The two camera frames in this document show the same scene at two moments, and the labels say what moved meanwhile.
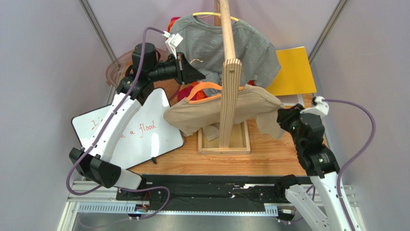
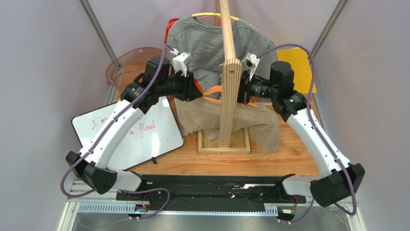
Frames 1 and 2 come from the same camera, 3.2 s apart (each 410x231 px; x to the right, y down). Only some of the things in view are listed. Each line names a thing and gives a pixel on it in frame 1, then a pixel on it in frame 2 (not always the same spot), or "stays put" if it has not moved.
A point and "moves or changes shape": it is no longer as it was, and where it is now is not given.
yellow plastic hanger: x=198 y=13 stays put
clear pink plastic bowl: x=117 y=70 stays put
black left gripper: x=188 y=73 → x=190 y=90
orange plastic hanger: x=202 y=84 moves or changes shape
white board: x=149 y=134 stays put
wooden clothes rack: x=234 y=138 stays put
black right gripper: x=285 y=116 → x=245 y=91
